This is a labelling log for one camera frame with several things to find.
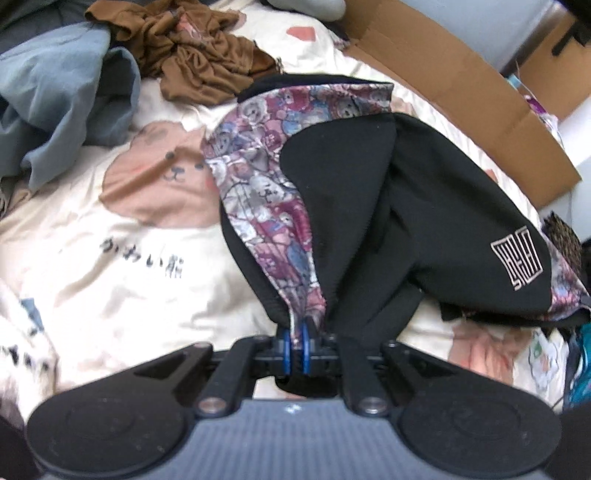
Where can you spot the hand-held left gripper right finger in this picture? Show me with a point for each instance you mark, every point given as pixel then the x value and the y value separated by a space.
pixel 305 351

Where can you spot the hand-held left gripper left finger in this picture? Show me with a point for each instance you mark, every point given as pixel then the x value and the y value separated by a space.
pixel 286 351

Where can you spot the black garment with bear-print lining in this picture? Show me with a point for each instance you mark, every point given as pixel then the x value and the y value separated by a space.
pixel 415 184

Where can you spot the cream bear-print bedsheet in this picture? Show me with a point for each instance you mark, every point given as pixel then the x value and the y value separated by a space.
pixel 115 277

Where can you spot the teal printed garment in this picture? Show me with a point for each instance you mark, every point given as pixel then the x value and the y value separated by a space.
pixel 581 369

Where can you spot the leopard-print cloth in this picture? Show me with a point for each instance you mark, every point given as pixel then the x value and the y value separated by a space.
pixel 563 240

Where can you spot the brown crumpled garment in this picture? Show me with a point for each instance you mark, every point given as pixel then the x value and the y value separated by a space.
pixel 198 60

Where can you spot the large brown cardboard box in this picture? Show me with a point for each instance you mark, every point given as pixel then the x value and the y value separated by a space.
pixel 461 69

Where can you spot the printed plastic bag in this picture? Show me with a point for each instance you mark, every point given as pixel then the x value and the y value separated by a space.
pixel 538 104

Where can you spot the blue-grey garment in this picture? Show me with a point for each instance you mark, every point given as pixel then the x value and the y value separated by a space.
pixel 60 92

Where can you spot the grey pillow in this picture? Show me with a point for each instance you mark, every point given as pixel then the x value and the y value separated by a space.
pixel 309 7

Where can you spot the dark grey cloth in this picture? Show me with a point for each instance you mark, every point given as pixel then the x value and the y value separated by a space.
pixel 27 18

